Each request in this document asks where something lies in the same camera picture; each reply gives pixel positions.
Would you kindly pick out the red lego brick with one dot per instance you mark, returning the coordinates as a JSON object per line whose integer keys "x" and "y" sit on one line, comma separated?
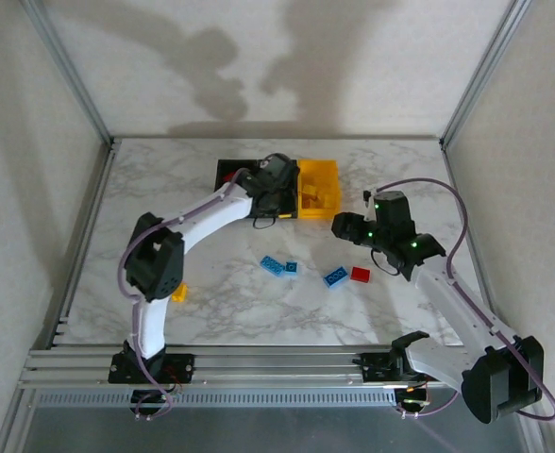
{"x": 229, "y": 177}
{"x": 360, "y": 274}

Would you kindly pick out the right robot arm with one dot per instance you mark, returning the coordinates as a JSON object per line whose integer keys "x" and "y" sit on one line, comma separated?
{"x": 447, "y": 302}

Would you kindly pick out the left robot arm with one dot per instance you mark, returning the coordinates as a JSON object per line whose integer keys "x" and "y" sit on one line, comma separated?
{"x": 211, "y": 217}

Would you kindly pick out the flat red lego brick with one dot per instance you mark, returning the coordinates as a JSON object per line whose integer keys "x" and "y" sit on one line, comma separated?
{"x": 360, "y": 274}

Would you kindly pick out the yellow plastic bin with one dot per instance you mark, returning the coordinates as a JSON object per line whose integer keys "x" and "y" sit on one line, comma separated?
{"x": 327, "y": 172}

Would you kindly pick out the small blue lego brick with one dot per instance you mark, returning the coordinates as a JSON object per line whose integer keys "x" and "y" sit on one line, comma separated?
{"x": 291, "y": 268}

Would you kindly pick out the long blue lego brick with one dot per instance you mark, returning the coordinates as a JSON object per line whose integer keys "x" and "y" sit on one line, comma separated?
{"x": 273, "y": 265}

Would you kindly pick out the slotted metal strip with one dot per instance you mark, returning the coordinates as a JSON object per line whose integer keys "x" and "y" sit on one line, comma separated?
{"x": 258, "y": 398}

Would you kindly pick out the aluminium side rail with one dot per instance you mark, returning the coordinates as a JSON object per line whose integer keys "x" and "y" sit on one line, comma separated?
{"x": 94, "y": 203}
{"x": 449, "y": 162}

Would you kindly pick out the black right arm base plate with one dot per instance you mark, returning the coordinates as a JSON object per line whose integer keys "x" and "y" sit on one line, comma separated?
{"x": 372, "y": 370}

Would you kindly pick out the wide aluminium base rail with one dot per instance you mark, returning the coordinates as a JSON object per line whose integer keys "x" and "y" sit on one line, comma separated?
{"x": 277, "y": 365}

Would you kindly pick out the aluminium frame post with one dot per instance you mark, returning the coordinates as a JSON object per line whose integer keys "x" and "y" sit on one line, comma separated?
{"x": 484, "y": 71}
{"x": 71, "y": 75}

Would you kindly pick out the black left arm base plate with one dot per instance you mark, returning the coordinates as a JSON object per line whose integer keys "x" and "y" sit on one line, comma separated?
{"x": 183, "y": 368}

